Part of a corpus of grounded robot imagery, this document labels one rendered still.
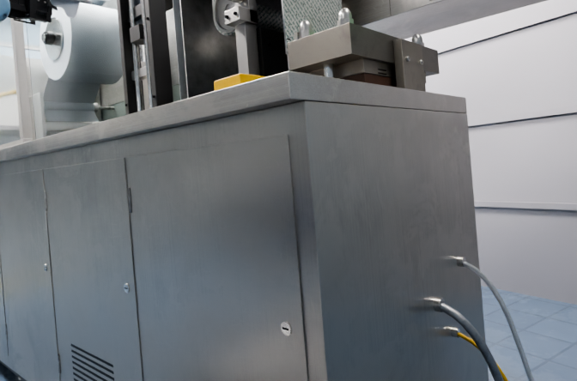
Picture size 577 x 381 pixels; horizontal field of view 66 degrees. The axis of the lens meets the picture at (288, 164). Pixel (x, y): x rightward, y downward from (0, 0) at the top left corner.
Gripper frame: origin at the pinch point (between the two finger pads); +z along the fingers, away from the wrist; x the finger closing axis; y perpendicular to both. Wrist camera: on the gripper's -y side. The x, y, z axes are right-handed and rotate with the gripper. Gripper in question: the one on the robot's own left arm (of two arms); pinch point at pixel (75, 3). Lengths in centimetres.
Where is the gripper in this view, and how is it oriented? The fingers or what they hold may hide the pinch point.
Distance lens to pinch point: 136.8
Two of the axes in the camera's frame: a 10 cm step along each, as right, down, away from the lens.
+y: -0.4, 10.0, 0.7
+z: 5.0, -0.4, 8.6
